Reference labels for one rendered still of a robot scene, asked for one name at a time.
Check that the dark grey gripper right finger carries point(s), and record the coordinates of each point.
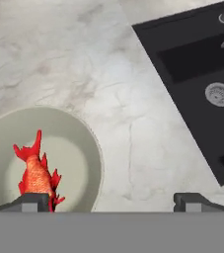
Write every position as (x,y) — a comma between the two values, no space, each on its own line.
(189,199)

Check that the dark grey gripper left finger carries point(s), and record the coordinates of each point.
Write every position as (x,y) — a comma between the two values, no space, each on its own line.
(34,199)

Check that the red orange fish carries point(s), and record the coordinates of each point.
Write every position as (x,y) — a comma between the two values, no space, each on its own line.
(36,174)

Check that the pale grey-green bowl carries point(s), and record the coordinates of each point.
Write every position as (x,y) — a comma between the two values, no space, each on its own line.
(74,145)

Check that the black sink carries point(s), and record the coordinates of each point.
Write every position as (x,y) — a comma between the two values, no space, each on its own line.
(199,82)

